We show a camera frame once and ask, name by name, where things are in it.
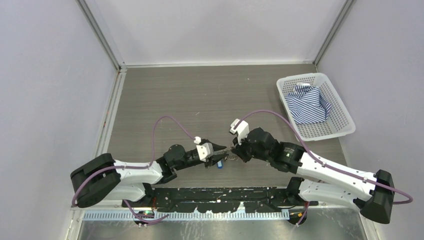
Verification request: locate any numbered metal key ring disc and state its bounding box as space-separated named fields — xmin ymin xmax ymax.
xmin=214 ymin=147 xmax=240 ymax=162

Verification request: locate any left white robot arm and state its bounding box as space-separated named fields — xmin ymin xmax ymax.
xmin=70 ymin=138 xmax=229 ymax=208

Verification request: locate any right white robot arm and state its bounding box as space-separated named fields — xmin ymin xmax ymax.
xmin=229 ymin=127 xmax=395 ymax=224

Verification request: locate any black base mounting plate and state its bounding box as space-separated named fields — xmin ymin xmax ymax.
xmin=129 ymin=187 xmax=306 ymax=214

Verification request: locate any blue key tag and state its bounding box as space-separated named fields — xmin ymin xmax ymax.
xmin=217 ymin=160 xmax=224 ymax=169

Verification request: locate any blue striped shirt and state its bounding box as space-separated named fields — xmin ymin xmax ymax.
xmin=284 ymin=83 xmax=332 ymax=125

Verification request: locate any white plastic basket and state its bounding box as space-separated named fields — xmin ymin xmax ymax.
xmin=276 ymin=73 xmax=356 ymax=141

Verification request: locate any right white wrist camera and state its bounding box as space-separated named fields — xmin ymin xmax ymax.
xmin=229 ymin=118 xmax=250 ymax=145

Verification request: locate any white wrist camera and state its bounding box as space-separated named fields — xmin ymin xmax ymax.
xmin=229 ymin=118 xmax=250 ymax=145
xmin=193 ymin=136 xmax=214 ymax=162

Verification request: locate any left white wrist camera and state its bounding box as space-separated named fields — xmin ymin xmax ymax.
xmin=193 ymin=136 xmax=214 ymax=162

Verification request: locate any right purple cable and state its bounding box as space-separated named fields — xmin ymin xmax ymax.
xmin=233 ymin=109 xmax=414 ymax=205

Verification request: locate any aluminium frame rail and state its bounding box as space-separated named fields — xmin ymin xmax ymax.
xmin=64 ymin=64 xmax=128 ymax=240

